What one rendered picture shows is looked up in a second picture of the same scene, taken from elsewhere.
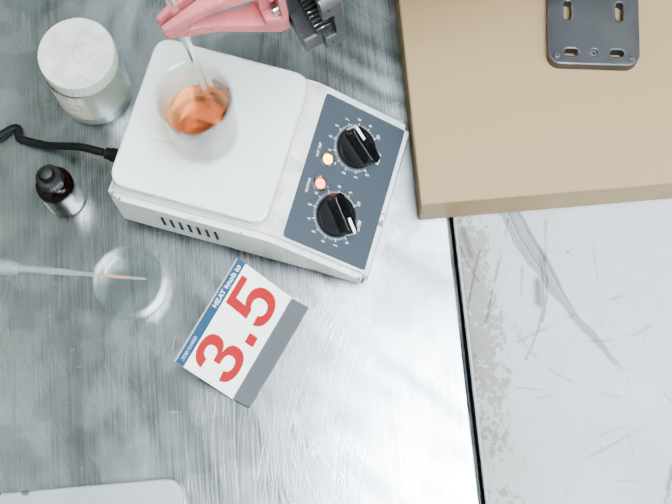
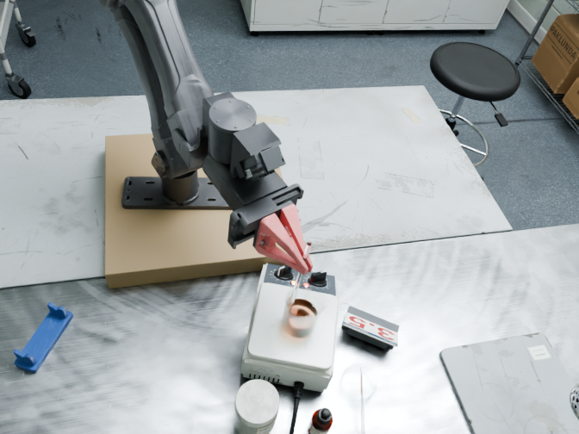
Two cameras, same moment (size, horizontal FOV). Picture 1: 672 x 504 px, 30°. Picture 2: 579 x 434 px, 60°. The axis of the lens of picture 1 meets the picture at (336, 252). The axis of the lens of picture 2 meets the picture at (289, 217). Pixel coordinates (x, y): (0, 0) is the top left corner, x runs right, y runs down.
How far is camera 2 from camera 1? 67 cm
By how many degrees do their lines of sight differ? 47
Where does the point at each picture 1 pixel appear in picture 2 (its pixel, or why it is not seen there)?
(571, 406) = (364, 214)
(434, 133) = not seen: hidden behind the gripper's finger
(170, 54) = (257, 345)
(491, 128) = not seen: hidden behind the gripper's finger
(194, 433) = (416, 349)
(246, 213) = (334, 303)
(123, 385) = (404, 384)
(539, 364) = (351, 224)
